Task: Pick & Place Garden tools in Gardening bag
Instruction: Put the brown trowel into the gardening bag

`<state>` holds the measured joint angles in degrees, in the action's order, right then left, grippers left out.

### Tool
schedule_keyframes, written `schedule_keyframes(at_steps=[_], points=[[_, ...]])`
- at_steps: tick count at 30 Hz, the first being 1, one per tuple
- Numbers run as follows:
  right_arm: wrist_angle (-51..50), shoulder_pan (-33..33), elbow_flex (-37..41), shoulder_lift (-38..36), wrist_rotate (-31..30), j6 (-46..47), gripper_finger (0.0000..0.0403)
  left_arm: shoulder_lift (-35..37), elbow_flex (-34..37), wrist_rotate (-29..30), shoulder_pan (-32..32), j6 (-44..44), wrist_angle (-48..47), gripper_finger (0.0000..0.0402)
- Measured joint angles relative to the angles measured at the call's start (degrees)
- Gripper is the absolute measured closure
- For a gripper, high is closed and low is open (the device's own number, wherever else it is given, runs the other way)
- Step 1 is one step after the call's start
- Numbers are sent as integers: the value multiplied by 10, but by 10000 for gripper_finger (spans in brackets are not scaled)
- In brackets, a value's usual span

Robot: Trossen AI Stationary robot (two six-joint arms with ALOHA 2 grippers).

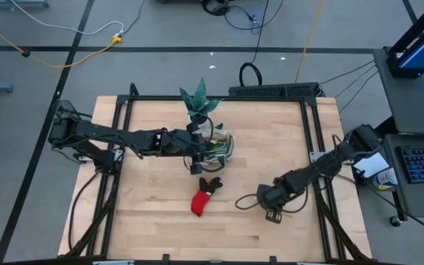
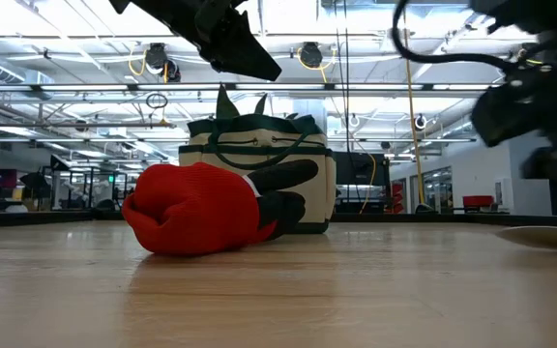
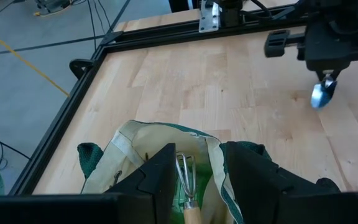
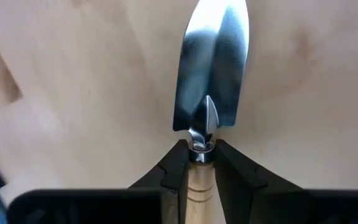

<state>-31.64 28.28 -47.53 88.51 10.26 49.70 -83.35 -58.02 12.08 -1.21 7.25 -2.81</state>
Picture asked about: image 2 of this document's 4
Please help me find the black display screen on stand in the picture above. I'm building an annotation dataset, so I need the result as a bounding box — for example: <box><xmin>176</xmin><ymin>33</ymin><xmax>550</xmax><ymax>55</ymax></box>
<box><xmin>335</xmin><ymin>152</ymin><xmax>391</xmax><ymax>214</ymax></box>

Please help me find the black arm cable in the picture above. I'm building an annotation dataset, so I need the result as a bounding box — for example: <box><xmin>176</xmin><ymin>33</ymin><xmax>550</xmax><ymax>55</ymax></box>
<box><xmin>392</xmin><ymin>0</ymin><xmax>519</xmax><ymax>72</ymax></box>

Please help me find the cream canvas green-trim gardening bag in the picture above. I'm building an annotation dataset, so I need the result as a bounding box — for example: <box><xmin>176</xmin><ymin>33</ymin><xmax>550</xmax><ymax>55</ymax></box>
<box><xmin>178</xmin><ymin>114</ymin><xmax>337</xmax><ymax>236</ymax></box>

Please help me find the long yellow cable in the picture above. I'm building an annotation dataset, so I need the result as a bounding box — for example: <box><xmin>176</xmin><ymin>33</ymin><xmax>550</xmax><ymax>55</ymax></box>
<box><xmin>400</xmin><ymin>0</ymin><xmax>434</xmax><ymax>215</ymax></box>

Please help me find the red seat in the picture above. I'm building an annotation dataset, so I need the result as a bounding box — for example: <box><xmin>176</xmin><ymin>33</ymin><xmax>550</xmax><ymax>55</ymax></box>
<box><xmin>462</xmin><ymin>195</ymin><xmax>495</xmax><ymax>209</ymax></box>

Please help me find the black hanging cable ring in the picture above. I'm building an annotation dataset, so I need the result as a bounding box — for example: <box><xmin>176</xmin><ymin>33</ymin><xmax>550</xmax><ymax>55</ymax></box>
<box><xmin>145</xmin><ymin>92</ymin><xmax>169</xmax><ymax>110</ymax></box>

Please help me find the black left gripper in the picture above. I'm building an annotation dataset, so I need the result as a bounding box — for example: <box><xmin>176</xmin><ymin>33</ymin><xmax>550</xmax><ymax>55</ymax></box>
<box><xmin>108</xmin><ymin>0</ymin><xmax>283</xmax><ymax>83</ymax></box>

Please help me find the black metal table frame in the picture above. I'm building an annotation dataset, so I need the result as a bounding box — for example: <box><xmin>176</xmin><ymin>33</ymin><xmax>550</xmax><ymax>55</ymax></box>
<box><xmin>0</xmin><ymin>210</ymin><xmax>557</xmax><ymax>229</ymax></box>

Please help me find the red cabinet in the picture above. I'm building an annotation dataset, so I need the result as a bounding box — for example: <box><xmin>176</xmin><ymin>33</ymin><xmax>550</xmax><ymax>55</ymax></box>
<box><xmin>391</xmin><ymin>179</ymin><xmax>406</xmax><ymax>215</ymax></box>

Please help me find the green plant in white pot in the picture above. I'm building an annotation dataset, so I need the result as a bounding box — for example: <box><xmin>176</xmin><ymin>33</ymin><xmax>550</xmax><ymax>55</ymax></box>
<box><xmin>215</xmin><ymin>85</ymin><xmax>271</xmax><ymax>120</ymax></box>

